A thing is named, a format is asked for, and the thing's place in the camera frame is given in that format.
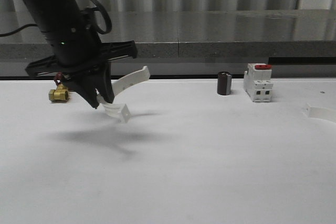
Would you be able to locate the grey stone counter ledge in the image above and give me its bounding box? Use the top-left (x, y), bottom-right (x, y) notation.
top-left (0, 8), bottom-right (336, 78)

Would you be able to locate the dark cylindrical capacitor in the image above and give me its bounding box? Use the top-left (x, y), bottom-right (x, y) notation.
top-left (217, 71), bottom-right (232, 95)

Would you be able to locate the white circuit breaker red switch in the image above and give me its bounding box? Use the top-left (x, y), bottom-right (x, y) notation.
top-left (243, 63), bottom-right (274, 102)

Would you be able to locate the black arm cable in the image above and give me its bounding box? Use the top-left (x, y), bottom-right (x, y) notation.
top-left (0, 0), bottom-right (113, 37)

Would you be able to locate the white half pipe clamp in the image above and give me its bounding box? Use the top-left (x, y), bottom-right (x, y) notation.
top-left (305, 103), bottom-right (336, 123)
top-left (97, 66), bottom-right (151, 123)

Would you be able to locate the brass valve red handwheel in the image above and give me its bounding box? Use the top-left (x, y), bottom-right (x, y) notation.
top-left (48, 72), bottom-right (69, 102)

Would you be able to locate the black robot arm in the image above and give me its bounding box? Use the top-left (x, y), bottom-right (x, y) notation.
top-left (23, 0), bottom-right (137, 109)

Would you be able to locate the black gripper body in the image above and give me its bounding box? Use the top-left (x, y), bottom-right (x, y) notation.
top-left (25, 40), bottom-right (138, 79)

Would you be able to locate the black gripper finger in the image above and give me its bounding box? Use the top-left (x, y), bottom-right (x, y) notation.
top-left (95, 62), bottom-right (114, 103)
top-left (64, 77), bottom-right (99, 109)

